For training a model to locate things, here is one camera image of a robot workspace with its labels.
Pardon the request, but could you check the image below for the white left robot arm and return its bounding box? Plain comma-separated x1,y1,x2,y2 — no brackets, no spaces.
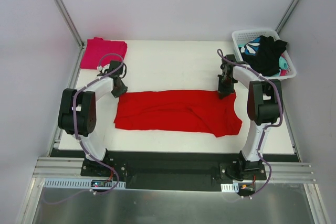
58,60,128,181

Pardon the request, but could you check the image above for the aluminium frame post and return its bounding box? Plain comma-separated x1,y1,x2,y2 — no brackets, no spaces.
54,0,85,49
272,0,317,35

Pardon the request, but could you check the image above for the aluminium rail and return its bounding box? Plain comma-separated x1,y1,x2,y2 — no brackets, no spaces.
33,157,84,177
265,163,316,183

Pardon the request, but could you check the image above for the folded magenta t shirt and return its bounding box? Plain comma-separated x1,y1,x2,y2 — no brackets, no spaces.
80,37,128,69

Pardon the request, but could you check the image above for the left white cable duct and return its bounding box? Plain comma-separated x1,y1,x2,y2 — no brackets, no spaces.
44,178,126,190

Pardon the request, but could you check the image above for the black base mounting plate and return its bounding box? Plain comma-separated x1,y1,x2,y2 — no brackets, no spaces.
51,149,300,190

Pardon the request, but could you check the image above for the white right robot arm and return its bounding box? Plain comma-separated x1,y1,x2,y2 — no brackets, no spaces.
217,49,283,181

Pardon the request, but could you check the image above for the right aluminium frame post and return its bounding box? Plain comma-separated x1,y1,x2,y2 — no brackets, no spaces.
272,0,317,35

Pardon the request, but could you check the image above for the right white cable duct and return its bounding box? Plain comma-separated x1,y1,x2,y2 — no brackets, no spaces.
220,183,239,193

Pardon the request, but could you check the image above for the left aluminium frame post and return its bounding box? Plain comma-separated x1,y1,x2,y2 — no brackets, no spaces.
54,0,85,49

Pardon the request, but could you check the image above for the black t shirt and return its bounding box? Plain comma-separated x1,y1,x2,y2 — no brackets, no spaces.
241,35,289,77

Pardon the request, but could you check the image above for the aluminium rail right side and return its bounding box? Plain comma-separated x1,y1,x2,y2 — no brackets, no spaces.
265,163,316,183

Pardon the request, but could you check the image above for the white cable duct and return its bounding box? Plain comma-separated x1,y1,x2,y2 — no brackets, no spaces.
44,178,126,190
220,183,239,193

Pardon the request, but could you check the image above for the red t shirt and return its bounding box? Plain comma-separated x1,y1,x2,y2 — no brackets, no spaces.
114,90,243,137

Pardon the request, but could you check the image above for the aluminium rail left side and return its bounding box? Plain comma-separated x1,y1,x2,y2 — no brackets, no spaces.
33,157,84,177

